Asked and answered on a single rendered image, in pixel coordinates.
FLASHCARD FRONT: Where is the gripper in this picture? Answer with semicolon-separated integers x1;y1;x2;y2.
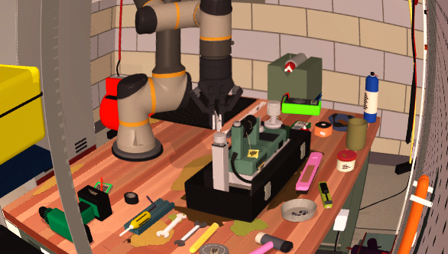
190;56;244;132

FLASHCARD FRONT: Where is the black round planer knob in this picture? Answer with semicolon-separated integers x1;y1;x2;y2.
242;114;258;133

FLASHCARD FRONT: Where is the white depth knob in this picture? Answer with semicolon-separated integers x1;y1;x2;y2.
263;100;284;130

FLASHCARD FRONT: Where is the white rectangular chute with cap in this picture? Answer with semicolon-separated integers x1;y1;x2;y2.
211;131;231;192

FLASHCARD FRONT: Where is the green planer body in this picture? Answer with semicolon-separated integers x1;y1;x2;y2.
228;116;292;186

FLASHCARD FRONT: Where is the black planer case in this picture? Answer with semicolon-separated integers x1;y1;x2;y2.
184;127;312;223

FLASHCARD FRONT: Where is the pink level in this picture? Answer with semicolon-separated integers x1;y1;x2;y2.
295;151;324;193

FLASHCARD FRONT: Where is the yellow case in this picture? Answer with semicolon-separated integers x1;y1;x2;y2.
0;63;47;166

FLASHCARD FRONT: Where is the black ribbed rubber mat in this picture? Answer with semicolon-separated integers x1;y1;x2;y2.
150;94;258;123

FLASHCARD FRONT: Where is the bright green meter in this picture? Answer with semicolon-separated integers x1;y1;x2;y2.
280;93;323;117

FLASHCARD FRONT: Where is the olive green block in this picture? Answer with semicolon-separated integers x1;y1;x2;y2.
267;54;323;103

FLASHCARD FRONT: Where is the white and red roll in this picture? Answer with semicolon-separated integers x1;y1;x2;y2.
284;52;310;73

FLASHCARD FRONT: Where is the small green circuit board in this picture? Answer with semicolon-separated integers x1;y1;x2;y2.
291;120;312;131

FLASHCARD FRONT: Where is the orange tape roll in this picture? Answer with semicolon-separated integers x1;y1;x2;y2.
313;121;334;138

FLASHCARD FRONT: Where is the red compressor tank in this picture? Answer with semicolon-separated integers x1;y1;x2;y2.
99;75;155;133

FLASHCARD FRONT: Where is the teal tool holder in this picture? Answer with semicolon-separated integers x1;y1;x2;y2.
123;197;176;236

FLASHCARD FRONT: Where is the black hex key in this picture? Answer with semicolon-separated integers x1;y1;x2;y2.
145;194;159;213

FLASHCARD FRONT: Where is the black tape roll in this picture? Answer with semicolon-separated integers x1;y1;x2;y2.
123;191;141;205

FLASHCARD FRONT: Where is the white wrench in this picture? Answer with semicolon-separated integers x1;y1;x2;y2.
155;213;188;239

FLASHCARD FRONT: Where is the dark grey wrench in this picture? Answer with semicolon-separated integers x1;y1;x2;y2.
173;220;209;246

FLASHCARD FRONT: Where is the yellow marker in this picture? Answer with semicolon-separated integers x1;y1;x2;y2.
188;222;220;254

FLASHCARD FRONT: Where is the grey metal locker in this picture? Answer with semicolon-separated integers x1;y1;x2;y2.
0;0;98;185

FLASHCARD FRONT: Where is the grey bowl with screws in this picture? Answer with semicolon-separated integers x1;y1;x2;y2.
280;197;318;223

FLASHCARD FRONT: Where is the yellow screwdriver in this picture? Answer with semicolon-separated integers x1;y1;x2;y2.
118;210;152;238

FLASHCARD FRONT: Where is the lime green utility knife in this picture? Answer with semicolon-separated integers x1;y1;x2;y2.
317;181;334;210

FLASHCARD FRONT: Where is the white jar with red lid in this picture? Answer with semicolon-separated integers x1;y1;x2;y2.
336;149;359;173

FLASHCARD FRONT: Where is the olive cup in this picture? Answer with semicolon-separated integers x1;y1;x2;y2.
346;117;368;151

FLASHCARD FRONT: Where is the grey round disc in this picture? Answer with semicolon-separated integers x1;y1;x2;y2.
199;242;231;254

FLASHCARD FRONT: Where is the blue and white spray can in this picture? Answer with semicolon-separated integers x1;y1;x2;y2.
362;71;380;124

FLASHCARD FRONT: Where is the black battery charger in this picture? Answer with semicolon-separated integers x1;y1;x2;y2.
76;184;114;222

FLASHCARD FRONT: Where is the green bench cabinet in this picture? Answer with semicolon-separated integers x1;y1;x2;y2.
320;148;372;253

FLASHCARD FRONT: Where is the white power socket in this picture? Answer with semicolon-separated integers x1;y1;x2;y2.
333;208;351;233

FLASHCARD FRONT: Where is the green drill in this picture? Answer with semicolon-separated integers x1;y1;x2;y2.
37;204;94;245

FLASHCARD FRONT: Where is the dark blue box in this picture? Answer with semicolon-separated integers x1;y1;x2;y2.
0;145;54;199

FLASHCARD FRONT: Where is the dark purple floor tool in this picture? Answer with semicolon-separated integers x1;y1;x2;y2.
349;237;390;254

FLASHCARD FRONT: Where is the grey pegboard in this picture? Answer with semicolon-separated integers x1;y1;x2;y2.
398;0;448;254

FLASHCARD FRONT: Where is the orange tube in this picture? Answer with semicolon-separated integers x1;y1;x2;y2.
396;174;431;254

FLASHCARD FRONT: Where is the black planer cord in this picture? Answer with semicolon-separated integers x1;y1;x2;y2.
229;151;254;185

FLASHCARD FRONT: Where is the dark grey round base plate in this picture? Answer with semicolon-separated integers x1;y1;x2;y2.
111;138;164;162

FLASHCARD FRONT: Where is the dark blue strap ring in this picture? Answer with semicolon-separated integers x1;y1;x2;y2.
327;112;356;132

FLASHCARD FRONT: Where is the red hanging cable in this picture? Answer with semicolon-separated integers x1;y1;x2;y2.
115;0;126;77

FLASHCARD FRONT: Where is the green circuit board with wire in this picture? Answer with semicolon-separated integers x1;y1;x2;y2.
93;176;114;195

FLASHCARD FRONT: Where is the grey curved post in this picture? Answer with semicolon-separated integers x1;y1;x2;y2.
39;0;94;254

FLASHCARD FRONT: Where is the black mallet with pink handle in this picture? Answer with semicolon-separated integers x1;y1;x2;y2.
248;231;294;254

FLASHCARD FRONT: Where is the black hanging cable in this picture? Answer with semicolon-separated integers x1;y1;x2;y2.
404;0;421;145

